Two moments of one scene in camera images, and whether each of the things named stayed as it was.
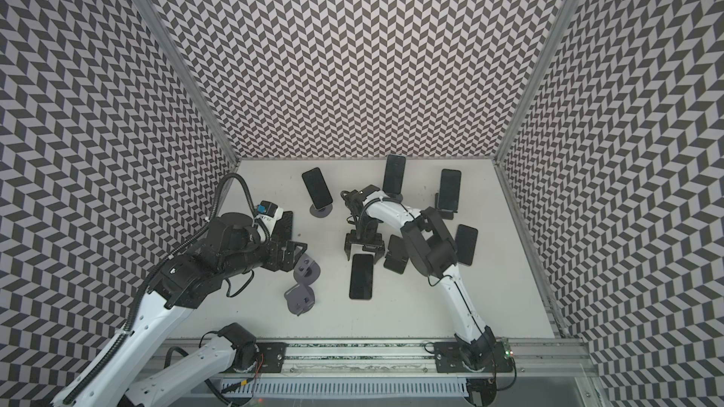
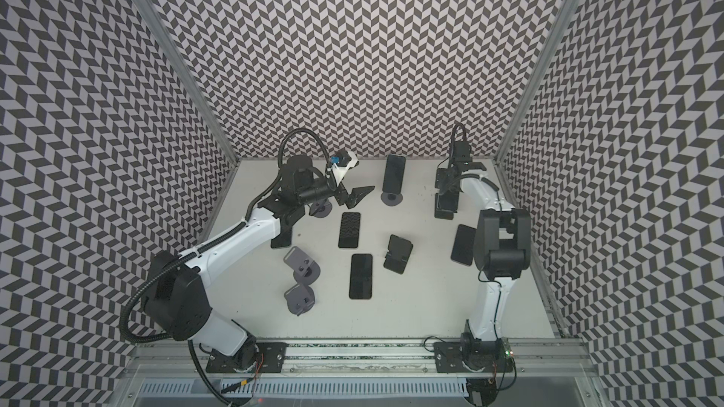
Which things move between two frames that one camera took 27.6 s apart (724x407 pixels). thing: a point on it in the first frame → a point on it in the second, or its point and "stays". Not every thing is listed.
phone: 283,230 stays
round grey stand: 306,270 stays
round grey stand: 300,299 stays
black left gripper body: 271,256 → 339,192
